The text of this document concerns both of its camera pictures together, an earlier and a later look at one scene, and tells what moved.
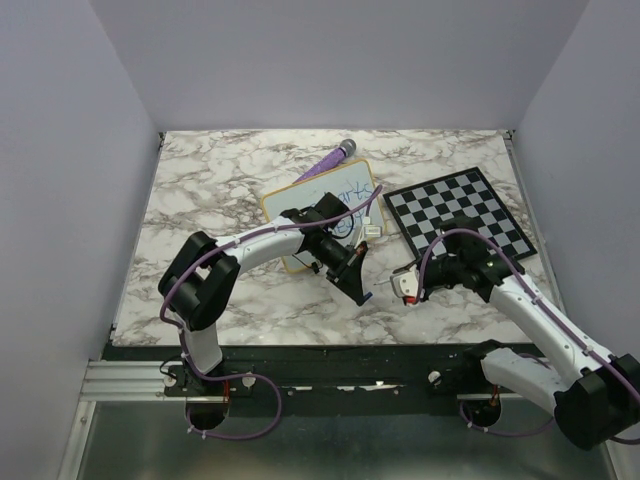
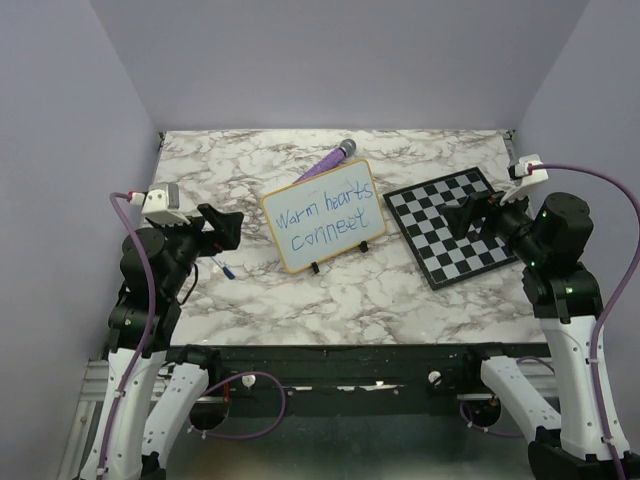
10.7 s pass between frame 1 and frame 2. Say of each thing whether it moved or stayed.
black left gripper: moved
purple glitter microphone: stayed
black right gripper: moved
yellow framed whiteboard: stayed
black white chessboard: stayed
